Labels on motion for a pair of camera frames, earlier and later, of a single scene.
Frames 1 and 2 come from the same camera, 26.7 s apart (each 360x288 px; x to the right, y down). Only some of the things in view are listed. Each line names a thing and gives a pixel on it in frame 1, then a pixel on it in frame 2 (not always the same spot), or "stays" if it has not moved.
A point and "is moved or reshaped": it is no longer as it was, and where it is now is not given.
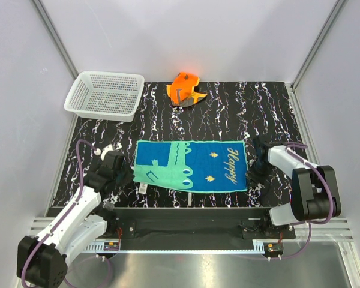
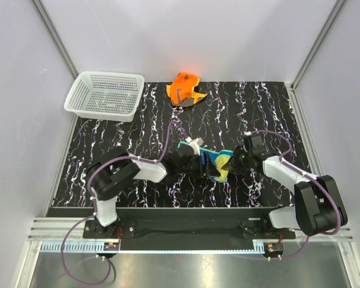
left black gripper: [129, 177] to [200, 170]
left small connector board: [111, 246] stays
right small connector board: [273, 248] stays
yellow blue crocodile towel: [196, 166] is moved or reshaped
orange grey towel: [182, 90] stays
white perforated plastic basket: [109, 95] stays
